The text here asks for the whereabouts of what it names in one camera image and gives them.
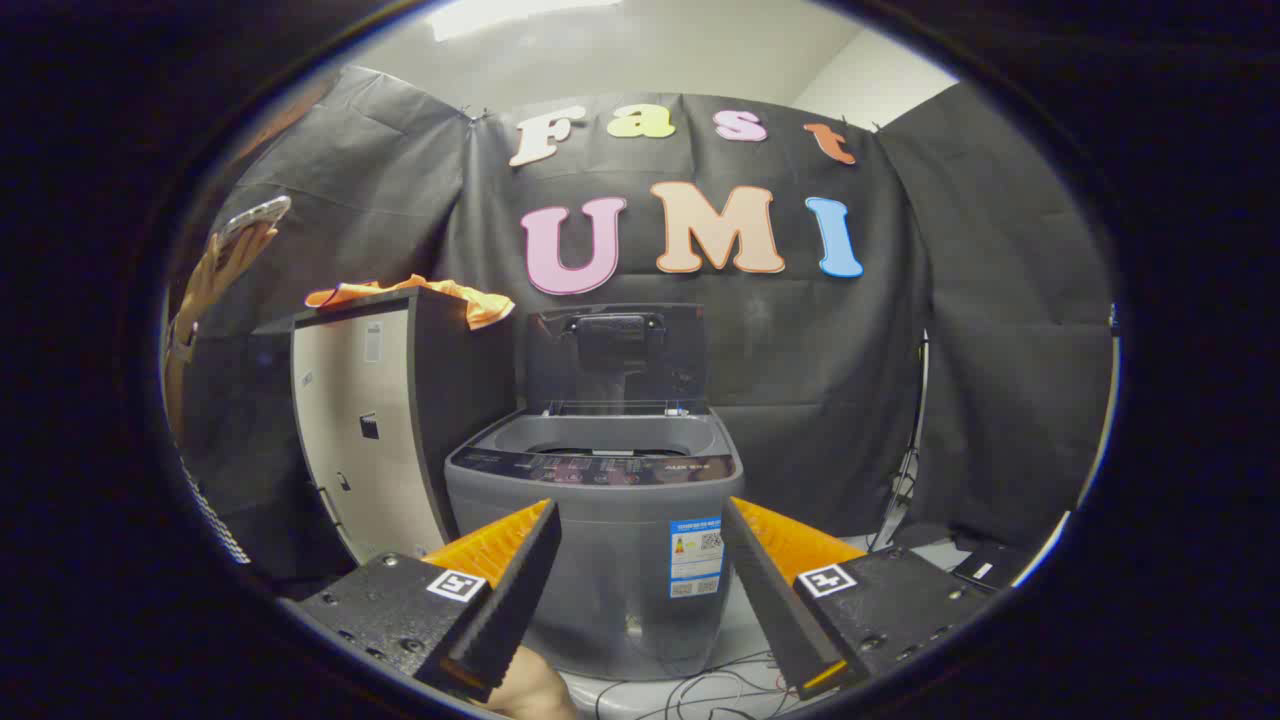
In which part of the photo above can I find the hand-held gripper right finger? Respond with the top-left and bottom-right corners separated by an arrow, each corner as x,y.
720,496 -> 996,701

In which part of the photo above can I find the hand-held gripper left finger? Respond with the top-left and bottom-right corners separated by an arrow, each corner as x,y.
297,498 -> 563,703

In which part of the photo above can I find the grey washing machine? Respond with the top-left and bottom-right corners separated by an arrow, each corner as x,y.
444,405 -> 746,683

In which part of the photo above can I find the orange button shirt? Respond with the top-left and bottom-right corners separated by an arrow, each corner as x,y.
304,274 -> 517,332

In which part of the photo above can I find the white smartphone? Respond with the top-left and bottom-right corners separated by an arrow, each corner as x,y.
215,195 -> 293,251

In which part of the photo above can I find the dark cabinet with white door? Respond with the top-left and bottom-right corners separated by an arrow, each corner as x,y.
250,287 -> 517,566

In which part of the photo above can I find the black backdrop cloth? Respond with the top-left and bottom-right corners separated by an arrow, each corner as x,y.
175,65 -> 1116,561

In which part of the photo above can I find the person's striped garment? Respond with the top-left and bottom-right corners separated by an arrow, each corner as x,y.
178,455 -> 251,566

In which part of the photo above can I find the tangle of black cables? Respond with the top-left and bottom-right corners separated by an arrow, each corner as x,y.
595,650 -> 801,720

